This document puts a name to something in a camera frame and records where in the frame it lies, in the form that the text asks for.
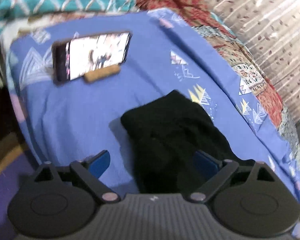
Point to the smartphone with lit screen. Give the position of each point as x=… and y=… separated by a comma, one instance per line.
x=75, y=57

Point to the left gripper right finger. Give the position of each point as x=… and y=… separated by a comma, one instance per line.
x=215, y=173

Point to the red floral patchwork blanket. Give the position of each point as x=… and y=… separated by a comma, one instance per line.
x=197, y=15

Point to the blue printed bed sheet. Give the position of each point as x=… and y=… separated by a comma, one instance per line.
x=75, y=120

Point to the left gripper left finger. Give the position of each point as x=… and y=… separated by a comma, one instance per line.
x=84, y=179

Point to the black pants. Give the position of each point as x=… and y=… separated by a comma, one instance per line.
x=165, y=135

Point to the beige floral curtain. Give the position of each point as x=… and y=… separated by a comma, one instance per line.
x=270, y=29

